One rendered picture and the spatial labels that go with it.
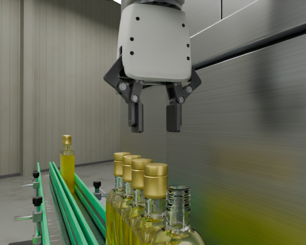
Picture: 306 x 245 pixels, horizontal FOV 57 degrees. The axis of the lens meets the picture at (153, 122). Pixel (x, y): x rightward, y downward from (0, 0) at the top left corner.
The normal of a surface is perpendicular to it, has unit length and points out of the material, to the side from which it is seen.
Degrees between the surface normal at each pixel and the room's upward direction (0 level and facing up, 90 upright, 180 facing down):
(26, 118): 90
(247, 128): 90
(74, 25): 90
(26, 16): 90
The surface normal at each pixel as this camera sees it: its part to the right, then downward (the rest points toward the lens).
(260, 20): -0.92, 0.00
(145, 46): 0.32, 0.02
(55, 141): 0.82, 0.00
